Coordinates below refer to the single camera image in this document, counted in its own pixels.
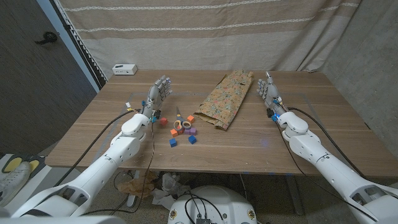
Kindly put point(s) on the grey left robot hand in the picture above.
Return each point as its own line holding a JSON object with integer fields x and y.
{"x": 155, "y": 93}

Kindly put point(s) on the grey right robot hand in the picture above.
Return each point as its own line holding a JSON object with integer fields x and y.
{"x": 271, "y": 93}

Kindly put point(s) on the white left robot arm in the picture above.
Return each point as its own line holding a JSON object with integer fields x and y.
{"x": 93, "y": 177}

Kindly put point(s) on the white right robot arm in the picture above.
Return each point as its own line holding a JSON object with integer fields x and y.
{"x": 311, "y": 146}

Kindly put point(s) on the floral brown wrapping paper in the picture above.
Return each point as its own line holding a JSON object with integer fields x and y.
{"x": 227, "y": 96}

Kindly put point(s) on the crumpled white paper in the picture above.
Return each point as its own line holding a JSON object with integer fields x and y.
{"x": 169, "y": 186}

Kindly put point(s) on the crumpled brown paper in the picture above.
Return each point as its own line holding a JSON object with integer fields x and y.
{"x": 136, "y": 186}

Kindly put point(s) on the white power strip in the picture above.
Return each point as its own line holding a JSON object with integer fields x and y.
{"x": 124, "y": 69}

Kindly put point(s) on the orange foam cube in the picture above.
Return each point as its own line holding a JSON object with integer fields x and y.
{"x": 174, "y": 132}
{"x": 190, "y": 119}

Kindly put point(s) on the blue foam cube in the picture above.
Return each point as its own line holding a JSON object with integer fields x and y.
{"x": 173, "y": 142}
{"x": 192, "y": 139}

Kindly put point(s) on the beige striped curtain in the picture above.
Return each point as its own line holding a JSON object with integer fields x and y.
{"x": 199, "y": 37}

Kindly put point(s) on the metal table leg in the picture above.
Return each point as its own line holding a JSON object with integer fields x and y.
{"x": 132, "y": 199}
{"x": 295, "y": 196}

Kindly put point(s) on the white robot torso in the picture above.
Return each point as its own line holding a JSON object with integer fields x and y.
{"x": 227, "y": 202}

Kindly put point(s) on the dark wooden door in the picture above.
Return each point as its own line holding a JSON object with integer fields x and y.
{"x": 31, "y": 93}

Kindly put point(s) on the black yellow foot pedal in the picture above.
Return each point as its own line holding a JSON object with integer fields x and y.
{"x": 12, "y": 164}

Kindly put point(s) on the white shoe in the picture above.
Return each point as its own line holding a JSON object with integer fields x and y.
{"x": 12, "y": 183}

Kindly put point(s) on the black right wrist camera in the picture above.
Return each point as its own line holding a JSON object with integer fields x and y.
{"x": 270, "y": 112}

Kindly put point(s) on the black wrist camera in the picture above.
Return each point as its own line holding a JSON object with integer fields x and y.
{"x": 270, "y": 112}
{"x": 157, "y": 114}

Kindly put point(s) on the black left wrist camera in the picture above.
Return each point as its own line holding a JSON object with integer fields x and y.
{"x": 157, "y": 114}

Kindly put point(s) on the black backdrop frame bar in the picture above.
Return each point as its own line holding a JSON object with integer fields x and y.
{"x": 81, "y": 51}

